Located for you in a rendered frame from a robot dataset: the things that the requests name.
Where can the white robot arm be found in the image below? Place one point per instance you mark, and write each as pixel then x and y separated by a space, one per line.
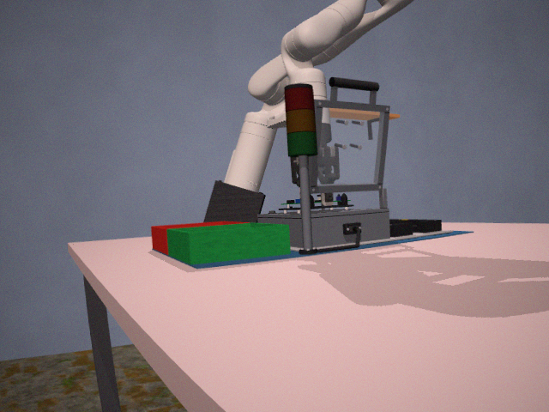
pixel 302 47

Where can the green box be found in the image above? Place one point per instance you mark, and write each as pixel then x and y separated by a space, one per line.
pixel 210 244

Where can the green circuit board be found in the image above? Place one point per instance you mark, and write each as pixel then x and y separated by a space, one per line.
pixel 338 199

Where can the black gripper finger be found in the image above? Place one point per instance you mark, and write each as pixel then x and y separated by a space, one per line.
pixel 326 199
pixel 295 171

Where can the red open tray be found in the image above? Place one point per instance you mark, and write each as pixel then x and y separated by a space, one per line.
pixel 159 234

